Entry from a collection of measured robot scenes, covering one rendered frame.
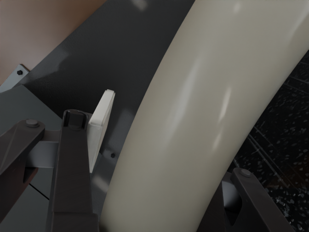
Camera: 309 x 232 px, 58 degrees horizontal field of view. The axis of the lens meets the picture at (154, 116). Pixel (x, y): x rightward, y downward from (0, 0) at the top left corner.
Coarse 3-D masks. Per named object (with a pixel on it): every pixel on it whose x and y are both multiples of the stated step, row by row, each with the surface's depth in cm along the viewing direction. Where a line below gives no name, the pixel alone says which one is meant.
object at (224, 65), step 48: (240, 0) 6; (288, 0) 6; (192, 48) 6; (240, 48) 6; (288, 48) 6; (144, 96) 8; (192, 96) 6; (240, 96) 6; (144, 144) 7; (192, 144) 6; (240, 144) 7; (144, 192) 7; (192, 192) 7
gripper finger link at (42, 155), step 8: (88, 120) 16; (48, 136) 13; (56, 136) 13; (40, 144) 13; (48, 144) 13; (56, 144) 13; (32, 152) 13; (40, 152) 13; (48, 152) 13; (56, 152) 13; (32, 160) 13; (40, 160) 13; (48, 160) 13
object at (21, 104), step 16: (16, 80) 101; (0, 96) 86; (16, 96) 93; (32, 96) 101; (0, 112) 81; (16, 112) 87; (32, 112) 93; (48, 112) 101; (0, 128) 76; (48, 128) 94; (96, 160) 103; (48, 176) 77; (32, 192) 68; (48, 192) 72; (16, 208) 62; (32, 208) 65; (0, 224) 56; (16, 224) 59; (32, 224) 62
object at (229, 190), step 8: (224, 176) 14; (224, 184) 14; (232, 184) 14; (224, 192) 14; (232, 192) 14; (224, 200) 14; (232, 200) 14; (240, 200) 14; (232, 208) 14; (240, 208) 14
